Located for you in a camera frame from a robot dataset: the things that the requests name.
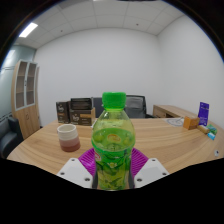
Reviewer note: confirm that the rectangular ceiling light panel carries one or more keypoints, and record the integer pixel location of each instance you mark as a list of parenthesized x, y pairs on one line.
[(28, 30)]

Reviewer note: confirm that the black leather sofa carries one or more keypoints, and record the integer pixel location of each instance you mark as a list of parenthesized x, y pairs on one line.
[(9, 140)]

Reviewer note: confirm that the dark brown orange-striped carton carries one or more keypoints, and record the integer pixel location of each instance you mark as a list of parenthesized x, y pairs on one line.
[(81, 117)]

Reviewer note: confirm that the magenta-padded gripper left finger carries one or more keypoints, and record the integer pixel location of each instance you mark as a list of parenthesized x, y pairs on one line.
[(75, 171)]

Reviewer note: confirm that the purple standing card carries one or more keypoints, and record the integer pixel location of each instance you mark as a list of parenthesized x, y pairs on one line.
[(203, 113)]

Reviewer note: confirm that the wooden glass-door shelf unit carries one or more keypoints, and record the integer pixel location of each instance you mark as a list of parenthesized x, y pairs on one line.
[(26, 120)]

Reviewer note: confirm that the small wooden block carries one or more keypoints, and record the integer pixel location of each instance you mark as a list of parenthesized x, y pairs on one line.
[(191, 122)]

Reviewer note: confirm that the small green box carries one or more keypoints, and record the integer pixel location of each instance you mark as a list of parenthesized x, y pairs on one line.
[(212, 129)]

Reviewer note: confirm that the wooden side desk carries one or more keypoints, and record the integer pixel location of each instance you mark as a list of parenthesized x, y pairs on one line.
[(166, 110)]

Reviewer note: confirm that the green tea bottle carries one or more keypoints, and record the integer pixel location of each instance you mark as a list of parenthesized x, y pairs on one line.
[(113, 143)]

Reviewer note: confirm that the black padded office chair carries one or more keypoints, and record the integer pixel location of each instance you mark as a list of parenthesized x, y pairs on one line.
[(97, 105)]

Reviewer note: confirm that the small white sticker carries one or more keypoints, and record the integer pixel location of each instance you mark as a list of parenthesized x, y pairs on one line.
[(216, 153)]

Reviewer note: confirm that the black flat carton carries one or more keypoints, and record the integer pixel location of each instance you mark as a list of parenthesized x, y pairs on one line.
[(81, 103)]

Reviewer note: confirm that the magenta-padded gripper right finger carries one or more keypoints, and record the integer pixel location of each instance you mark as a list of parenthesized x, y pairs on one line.
[(151, 171)]

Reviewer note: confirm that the small light blue box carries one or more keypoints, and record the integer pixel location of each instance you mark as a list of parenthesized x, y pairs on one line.
[(211, 136)]

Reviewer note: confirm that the black mesh office chair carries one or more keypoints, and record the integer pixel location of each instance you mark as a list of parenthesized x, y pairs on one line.
[(136, 106)]

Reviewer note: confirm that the round white disc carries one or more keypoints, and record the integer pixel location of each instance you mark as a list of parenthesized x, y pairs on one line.
[(175, 121)]

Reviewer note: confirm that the white and pink ribbed mug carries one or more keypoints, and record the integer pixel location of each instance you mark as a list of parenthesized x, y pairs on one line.
[(68, 138)]

